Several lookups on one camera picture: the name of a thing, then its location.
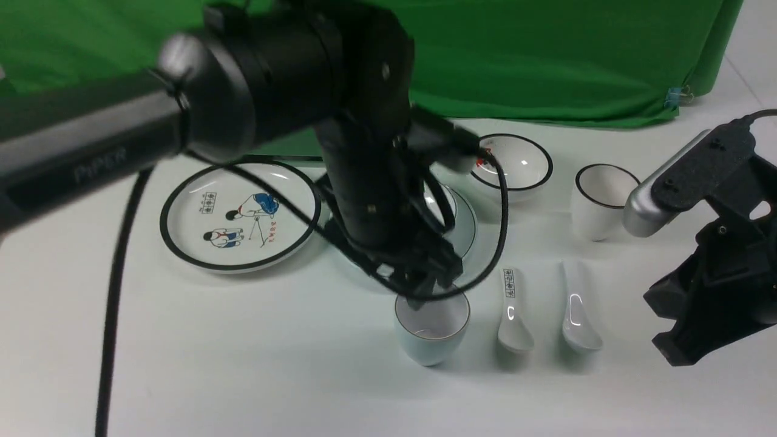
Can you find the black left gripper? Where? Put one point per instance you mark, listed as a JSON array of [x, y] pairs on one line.
[[422, 271]]

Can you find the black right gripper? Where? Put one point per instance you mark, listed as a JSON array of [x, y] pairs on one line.
[[725, 291]]

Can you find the pale blue cup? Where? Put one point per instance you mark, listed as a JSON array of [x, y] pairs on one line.
[[431, 332]]

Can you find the plain white ceramic spoon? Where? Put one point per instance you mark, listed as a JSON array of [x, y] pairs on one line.
[[578, 329]]

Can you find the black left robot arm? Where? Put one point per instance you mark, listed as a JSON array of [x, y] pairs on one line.
[[243, 79]]

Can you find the plain pale blue plate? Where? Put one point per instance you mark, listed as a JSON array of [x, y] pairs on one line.
[[462, 236]]

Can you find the white spoon with characters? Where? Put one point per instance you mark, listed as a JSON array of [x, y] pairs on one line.
[[513, 333]]

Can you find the black-rimmed illustrated small bowl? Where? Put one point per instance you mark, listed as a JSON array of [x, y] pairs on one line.
[[527, 165]]

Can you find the black-rimmed white cup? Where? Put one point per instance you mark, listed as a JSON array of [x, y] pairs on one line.
[[598, 200]]

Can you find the blue binder clip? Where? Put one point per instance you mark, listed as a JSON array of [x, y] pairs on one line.
[[678, 97]]

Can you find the black-rimmed illustrated plate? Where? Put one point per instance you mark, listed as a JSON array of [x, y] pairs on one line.
[[223, 223]]

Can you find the green backdrop cloth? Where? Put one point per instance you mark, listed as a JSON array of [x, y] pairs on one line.
[[580, 63]]

